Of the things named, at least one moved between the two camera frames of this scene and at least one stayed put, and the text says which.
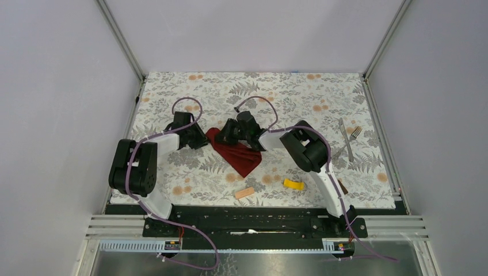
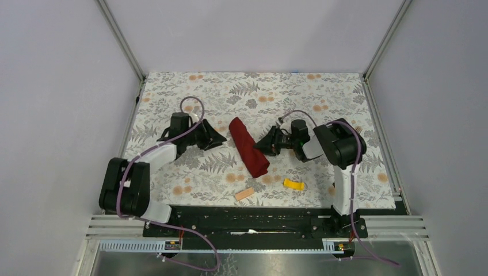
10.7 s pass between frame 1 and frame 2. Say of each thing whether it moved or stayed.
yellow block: stayed
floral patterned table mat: stayed
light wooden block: stayed
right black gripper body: moved
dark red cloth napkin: moved
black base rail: stayed
